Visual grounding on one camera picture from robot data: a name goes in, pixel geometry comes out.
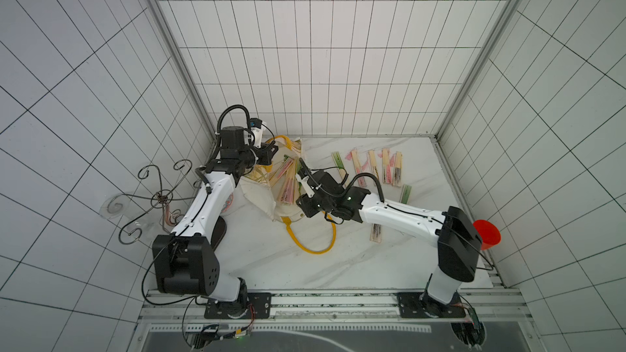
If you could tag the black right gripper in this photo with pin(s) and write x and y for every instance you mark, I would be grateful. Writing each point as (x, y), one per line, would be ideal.
(310, 200)

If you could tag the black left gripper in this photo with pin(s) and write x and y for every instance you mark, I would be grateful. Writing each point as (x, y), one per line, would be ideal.
(266, 148)

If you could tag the cream tote bag yellow handles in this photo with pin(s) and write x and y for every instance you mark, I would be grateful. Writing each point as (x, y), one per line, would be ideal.
(274, 189)

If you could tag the plain bamboo folding fan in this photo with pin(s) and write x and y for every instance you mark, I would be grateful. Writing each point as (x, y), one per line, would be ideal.
(373, 163)

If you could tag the grey pink folding fan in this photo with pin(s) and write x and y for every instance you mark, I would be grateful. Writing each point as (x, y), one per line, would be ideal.
(397, 169)

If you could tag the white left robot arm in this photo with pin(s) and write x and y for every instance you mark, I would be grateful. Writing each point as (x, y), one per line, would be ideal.
(185, 262)

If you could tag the grey pink fan in bag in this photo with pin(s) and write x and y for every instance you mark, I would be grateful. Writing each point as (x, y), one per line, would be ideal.
(376, 233)

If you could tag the red plastic goblet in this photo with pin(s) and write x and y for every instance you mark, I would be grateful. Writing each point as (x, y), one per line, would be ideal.
(489, 233)

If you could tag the black wire ornament stand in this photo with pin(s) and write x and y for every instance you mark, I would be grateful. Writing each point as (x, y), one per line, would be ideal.
(159, 201)

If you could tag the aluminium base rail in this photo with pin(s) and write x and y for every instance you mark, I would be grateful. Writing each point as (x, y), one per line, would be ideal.
(343, 309)

